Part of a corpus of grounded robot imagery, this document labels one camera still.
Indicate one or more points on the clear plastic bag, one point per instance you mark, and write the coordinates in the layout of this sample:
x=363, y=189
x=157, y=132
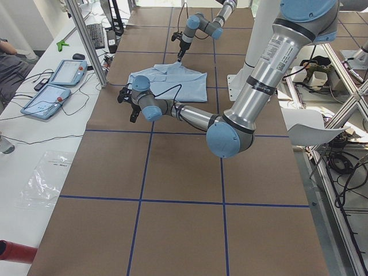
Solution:
x=44, y=185

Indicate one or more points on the lower blue teach pendant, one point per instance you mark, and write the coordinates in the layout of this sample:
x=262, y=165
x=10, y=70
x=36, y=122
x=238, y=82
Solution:
x=46, y=102

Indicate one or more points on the light blue button-up shirt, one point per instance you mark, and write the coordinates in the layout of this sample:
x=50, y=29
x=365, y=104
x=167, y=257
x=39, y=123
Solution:
x=169, y=81

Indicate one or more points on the red cylinder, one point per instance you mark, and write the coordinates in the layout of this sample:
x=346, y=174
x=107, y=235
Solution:
x=19, y=253

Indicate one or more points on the blue teach pendant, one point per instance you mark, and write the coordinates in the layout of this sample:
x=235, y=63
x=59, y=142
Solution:
x=46, y=102
x=69, y=73

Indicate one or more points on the black computer keyboard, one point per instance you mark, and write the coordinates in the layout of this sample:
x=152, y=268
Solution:
x=96, y=33

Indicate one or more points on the upper blue teach pendant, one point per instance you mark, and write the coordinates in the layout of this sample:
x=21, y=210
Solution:
x=69, y=73

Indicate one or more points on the aluminium frame post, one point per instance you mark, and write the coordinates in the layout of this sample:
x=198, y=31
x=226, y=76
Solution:
x=79, y=22

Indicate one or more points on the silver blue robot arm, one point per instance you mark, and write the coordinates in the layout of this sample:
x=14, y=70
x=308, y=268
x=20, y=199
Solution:
x=294, y=25
x=198, y=21

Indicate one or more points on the black mobile phone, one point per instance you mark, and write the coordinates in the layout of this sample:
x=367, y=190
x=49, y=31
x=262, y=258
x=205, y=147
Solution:
x=41, y=84

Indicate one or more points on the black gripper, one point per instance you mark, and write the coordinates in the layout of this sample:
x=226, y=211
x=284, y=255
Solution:
x=135, y=108
x=183, y=47

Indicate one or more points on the green plastic tool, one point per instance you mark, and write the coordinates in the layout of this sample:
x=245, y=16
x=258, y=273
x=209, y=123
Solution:
x=61, y=44

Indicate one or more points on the white plastic chair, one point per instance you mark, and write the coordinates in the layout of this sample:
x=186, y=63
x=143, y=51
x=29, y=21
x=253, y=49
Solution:
x=306, y=127

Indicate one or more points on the seated person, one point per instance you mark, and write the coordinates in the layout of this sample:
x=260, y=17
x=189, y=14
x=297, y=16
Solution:
x=13, y=71

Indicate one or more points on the black computer mouse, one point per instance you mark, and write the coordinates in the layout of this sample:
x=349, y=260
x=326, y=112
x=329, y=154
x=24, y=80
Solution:
x=78, y=56

